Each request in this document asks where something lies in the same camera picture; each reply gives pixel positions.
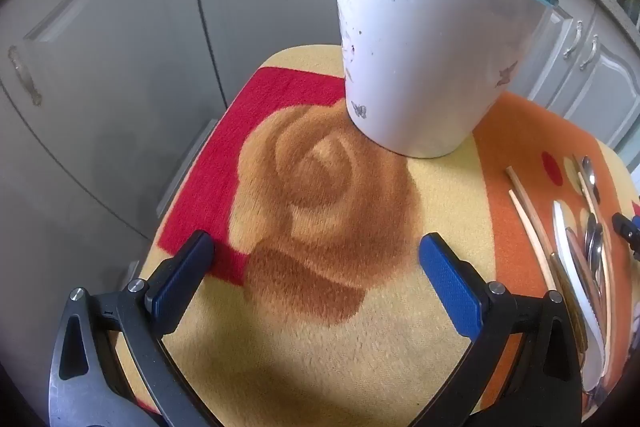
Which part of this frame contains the flower printed plush mat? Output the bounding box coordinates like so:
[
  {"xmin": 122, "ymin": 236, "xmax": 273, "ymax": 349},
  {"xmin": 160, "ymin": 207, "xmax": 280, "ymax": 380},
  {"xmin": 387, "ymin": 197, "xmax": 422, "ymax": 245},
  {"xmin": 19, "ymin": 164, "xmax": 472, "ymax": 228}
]
[{"xmin": 115, "ymin": 44, "xmax": 640, "ymax": 427}]

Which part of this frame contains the metal spoon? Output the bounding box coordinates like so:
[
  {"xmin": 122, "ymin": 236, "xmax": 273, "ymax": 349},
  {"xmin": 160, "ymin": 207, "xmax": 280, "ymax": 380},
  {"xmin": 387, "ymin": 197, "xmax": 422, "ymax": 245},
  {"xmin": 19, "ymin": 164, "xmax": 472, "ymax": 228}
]
[
  {"xmin": 581, "ymin": 156, "xmax": 602, "ymax": 204},
  {"xmin": 584, "ymin": 212, "xmax": 600, "ymax": 288},
  {"xmin": 590, "ymin": 222, "xmax": 607, "ymax": 300}
]

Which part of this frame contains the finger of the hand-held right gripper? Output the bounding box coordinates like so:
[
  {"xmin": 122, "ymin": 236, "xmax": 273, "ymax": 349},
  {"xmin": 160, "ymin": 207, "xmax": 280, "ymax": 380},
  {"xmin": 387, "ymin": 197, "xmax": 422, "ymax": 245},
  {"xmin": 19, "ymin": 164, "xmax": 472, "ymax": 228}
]
[{"xmin": 611, "ymin": 212, "xmax": 640, "ymax": 262}]

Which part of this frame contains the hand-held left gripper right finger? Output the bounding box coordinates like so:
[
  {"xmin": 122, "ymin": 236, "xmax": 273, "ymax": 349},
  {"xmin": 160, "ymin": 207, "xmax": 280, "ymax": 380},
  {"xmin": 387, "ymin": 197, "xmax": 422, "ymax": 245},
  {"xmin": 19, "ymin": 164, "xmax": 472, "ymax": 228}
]
[{"xmin": 419, "ymin": 232, "xmax": 583, "ymax": 427}]

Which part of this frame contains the bronze cabinet handle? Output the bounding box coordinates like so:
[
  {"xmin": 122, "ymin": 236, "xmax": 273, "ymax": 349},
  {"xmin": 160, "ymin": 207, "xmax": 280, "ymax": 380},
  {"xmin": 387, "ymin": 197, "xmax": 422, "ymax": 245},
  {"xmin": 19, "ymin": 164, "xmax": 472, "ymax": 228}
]
[{"xmin": 7, "ymin": 46, "xmax": 43, "ymax": 107}]

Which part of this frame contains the silver cabinet handle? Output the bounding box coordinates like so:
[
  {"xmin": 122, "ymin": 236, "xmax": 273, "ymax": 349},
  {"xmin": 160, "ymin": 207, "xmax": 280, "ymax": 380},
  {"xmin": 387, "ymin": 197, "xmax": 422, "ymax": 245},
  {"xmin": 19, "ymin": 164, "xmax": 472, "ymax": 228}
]
[
  {"xmin": 579, "ymin": 34, "xmax": 600, "ymax": 70},
  {"xmin": 562, "ymin": 21, "xmax": 584, "ymax": 60}
]

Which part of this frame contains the brown handled utensil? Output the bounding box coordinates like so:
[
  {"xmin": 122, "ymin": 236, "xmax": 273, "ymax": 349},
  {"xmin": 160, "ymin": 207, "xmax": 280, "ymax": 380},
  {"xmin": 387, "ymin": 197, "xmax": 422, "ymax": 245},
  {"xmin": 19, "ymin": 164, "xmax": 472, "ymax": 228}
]
[{"xmin": 550, "ymin": 251, "xmax": 590, "ymax": 354}]

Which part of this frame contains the white container with teal rim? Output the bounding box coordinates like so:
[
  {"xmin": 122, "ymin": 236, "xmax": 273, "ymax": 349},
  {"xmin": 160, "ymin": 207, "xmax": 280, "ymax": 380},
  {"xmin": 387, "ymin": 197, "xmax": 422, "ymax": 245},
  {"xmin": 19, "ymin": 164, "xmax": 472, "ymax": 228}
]
[{"xmin": 330, "ymin": 0, "xmax": 558, "ymax": 159}]

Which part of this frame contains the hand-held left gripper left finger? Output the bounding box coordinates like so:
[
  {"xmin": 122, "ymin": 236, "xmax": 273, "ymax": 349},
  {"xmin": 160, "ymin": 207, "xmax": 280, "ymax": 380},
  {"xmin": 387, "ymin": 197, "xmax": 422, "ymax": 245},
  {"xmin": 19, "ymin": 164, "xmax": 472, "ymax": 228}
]
[{"xmin": 48, "ymin": 229, "xmax": 216, "ymax": 427}]

